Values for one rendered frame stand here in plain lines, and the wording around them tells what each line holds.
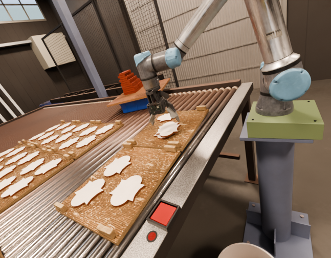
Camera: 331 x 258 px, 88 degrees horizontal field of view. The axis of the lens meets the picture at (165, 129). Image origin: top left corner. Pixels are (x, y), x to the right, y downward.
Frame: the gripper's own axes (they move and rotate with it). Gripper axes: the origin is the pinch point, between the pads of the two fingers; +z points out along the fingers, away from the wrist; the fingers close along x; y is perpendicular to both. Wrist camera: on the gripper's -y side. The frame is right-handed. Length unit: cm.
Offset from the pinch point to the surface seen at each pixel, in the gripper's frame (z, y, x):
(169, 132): 3.4, 4.6, 2.2
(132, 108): 4, -50, -48
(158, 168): 6.2, 27.6, 2.9
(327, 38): 32, -298, 184
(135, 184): 5.2, 36.6, -3.0
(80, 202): 5, 46, -22
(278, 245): 99, 1, 49
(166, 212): 6.9, 45.7, 11.7
